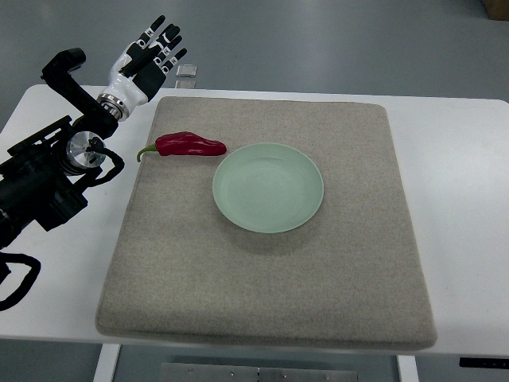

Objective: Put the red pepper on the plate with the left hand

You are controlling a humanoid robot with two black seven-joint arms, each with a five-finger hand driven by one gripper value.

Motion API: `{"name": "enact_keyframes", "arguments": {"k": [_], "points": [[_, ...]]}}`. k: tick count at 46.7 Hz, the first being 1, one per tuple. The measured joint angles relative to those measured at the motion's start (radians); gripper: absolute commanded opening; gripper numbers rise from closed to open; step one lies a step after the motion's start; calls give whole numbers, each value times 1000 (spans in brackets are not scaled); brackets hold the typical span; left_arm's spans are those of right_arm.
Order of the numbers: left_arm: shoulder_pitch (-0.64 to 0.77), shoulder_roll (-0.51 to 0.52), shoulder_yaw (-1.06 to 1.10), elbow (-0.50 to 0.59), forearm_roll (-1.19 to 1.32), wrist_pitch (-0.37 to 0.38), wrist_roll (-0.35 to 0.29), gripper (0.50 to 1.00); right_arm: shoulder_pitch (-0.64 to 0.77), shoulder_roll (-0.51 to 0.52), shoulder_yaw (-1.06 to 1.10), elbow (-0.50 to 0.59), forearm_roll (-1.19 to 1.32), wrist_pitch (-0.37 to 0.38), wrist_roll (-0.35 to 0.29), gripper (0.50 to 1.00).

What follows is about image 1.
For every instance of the red pepper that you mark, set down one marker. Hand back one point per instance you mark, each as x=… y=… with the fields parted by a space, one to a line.
x=184 y=143

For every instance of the clear floor plate far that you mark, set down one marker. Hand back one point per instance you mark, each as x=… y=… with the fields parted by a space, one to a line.
x=186 y=70

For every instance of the metal base plate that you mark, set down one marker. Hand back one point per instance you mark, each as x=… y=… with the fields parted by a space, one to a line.
x=211 y=372

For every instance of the clear floor plate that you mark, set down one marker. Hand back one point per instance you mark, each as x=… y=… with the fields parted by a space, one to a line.
x=185 y=84
x=186 y=70

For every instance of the beige felt mat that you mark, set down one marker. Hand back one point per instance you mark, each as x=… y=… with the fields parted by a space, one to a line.
x=350 y=278

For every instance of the white left table leg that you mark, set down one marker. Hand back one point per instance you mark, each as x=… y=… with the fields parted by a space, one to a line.
x=107 y=362

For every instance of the white right table leg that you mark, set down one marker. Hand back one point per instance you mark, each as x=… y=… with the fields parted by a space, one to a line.
x=407 y=368

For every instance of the black table control panel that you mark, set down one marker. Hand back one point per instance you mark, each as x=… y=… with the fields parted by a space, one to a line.
x=481 y=362

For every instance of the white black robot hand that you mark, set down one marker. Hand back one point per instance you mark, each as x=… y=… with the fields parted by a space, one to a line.
x=140 y=71

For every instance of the cardboard box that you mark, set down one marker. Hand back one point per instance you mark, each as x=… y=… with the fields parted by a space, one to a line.
x=497 y=9

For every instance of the white table leg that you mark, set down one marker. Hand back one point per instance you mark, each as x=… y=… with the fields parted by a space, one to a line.
x=407 y=368
x=107 y=362

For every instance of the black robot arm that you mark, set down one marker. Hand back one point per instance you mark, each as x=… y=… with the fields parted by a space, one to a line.
x=47 y=173

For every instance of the light green plate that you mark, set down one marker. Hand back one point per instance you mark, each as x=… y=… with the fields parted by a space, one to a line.
x=268 y=188

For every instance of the clear floor plate near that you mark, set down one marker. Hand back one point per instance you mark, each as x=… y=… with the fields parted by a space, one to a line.
x=185 y=84

